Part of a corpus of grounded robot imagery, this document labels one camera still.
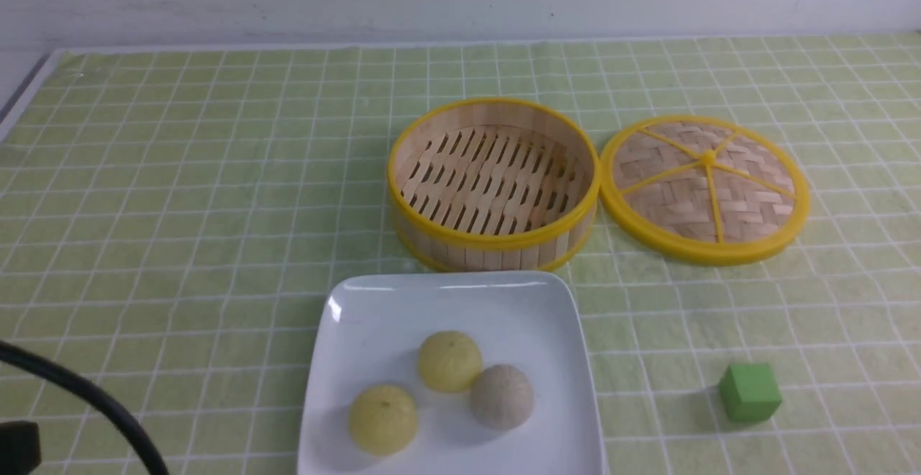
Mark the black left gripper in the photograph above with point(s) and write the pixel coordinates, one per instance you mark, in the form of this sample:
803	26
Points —
21	452

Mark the yellow steamed bun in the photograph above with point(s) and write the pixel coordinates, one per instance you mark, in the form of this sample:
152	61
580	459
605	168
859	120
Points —
449	362
383	419

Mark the yellow steamed bun front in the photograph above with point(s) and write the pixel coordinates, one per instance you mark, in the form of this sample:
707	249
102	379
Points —
383	419

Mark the white square plate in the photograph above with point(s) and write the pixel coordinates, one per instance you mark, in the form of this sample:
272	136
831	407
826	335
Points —
370	332

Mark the grey steamed bun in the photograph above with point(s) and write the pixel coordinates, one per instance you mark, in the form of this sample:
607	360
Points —
502	398

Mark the green checkered tablecloth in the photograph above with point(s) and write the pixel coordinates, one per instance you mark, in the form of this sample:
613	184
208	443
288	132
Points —
172	223

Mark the bamboo steamer basket yellow rim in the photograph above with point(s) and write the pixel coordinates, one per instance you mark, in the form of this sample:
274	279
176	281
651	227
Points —
493	184

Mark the bamboo steamer lid yellow rim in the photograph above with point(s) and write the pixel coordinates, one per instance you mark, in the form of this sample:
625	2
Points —
703	190

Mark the green wooden cube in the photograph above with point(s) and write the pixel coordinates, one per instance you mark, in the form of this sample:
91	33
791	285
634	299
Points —
749	392

